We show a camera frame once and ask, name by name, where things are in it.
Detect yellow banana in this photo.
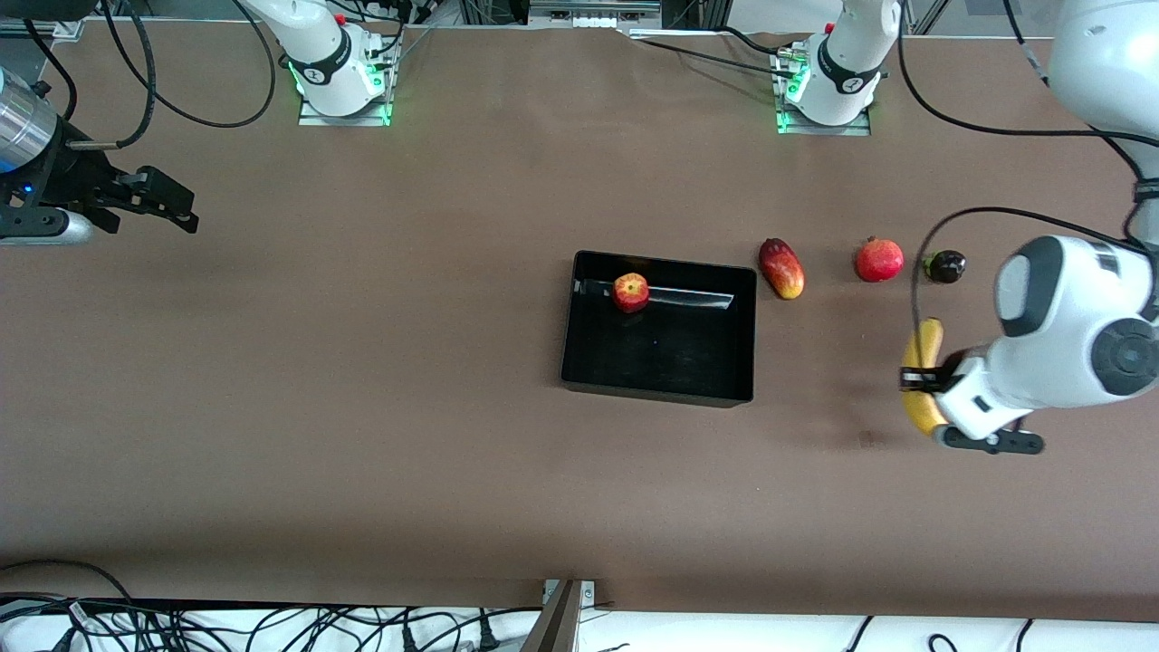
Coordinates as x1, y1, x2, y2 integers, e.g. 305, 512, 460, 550
902, 317, 949, 436

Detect black plastic box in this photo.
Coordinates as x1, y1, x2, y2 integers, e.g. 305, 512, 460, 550
560, 250, 758, 408

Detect red apple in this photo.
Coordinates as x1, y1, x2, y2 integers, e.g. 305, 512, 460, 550
612, 273, 650, 313

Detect dark purple eggplant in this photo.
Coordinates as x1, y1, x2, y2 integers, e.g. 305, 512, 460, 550
922, 249, 968, 285

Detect red pomegranate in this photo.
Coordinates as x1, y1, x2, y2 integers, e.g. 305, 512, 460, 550
855, 235, 905, 283

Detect red yellow mango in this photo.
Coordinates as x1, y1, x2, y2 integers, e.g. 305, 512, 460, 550
759, 237, 806, 301

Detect brown table cover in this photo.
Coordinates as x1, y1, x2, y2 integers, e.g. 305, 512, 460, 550
0, 18, 1159, 621

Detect grey power strip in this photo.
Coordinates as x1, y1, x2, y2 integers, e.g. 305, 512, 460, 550
528, 0, 664, 31

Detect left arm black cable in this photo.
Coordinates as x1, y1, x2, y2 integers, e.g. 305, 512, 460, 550
896, 0, 1159, 331

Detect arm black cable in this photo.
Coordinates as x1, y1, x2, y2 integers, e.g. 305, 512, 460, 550
896, 0, 1159, 331
23, 0, 277, 150

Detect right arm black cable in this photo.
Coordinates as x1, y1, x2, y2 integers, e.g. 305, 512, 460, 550
23, 0, 277, 150

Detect aluminium frame profile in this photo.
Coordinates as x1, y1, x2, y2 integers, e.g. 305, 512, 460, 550
36, 0, 84, 42

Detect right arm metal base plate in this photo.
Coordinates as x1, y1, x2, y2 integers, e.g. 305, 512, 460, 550
298, 50, 394, 128

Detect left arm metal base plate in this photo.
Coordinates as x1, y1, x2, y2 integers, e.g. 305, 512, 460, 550
774, 45, 873, 137

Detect thin black base cable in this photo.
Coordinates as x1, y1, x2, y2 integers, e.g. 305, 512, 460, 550
634, 25, 802, 78

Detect aluminium camera post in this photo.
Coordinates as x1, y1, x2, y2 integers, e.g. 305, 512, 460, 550
521, 580, 599, 652

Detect tangled black cables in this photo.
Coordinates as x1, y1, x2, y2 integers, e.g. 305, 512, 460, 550
0, 560, 544, 652

